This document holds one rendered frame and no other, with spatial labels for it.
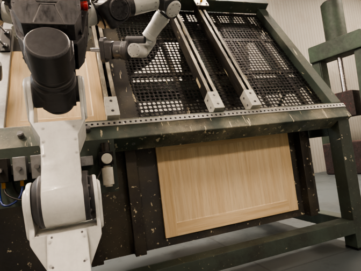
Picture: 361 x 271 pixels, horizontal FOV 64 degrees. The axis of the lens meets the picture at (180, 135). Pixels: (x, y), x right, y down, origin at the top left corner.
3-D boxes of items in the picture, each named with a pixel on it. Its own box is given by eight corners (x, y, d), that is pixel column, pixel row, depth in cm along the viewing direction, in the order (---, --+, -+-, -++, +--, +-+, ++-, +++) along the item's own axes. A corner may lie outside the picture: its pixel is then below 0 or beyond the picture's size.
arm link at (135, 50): (127, 59, 150) (148, 60, 147) (118, 59, 140) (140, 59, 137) (127, 36, 147) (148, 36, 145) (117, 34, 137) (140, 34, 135)
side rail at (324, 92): (321, 114, 192) (331, 102, 184) (252, 20, 254) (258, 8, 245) (331, 113, 195) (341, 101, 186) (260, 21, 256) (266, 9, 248)
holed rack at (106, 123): (65, 130, 130) (65, 129, 130) (65, 125, 132) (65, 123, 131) (345, 106, 184) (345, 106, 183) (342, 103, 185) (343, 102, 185)
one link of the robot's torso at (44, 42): (74, 58, 76) (70, 11, 83) (19, 58, 71) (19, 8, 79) (80, 115, 99) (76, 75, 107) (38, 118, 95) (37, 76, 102)
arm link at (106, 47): (107, 61, 154) (128, 62, 151) (98, 64, 146) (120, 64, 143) (105, 36, 149) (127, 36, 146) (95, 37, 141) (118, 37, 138)
